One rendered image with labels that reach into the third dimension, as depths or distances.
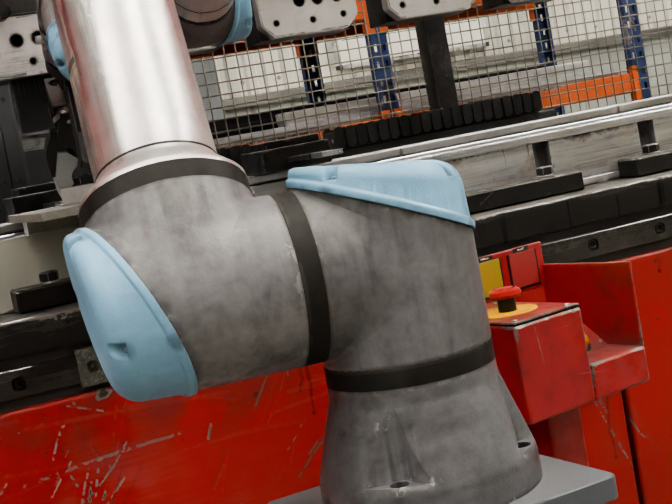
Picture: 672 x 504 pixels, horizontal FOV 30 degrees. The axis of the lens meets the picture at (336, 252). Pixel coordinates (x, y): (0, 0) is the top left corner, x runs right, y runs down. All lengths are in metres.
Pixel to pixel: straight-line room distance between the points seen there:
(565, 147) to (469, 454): 1.24
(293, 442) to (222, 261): 0.94
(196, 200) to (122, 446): 0.87
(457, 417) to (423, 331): 0.06
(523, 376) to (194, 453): 0.46
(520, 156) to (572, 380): 0.56
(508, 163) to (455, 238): 1.15
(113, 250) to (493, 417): 0.26
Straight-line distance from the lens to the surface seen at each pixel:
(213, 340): 0.77
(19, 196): 1.92
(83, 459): 1.62
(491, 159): 1.94
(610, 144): 2.06
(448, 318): 0.80
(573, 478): 0.85
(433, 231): 0.80
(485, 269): 1.61
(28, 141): 1.74
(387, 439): 0.81
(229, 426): 1.66
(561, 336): 1.48
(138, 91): 0.84
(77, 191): 1.61
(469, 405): 0.81
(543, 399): 1.47
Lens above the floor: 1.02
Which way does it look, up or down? 5 degrees down
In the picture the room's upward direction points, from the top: 11 degrees counter-clockwise
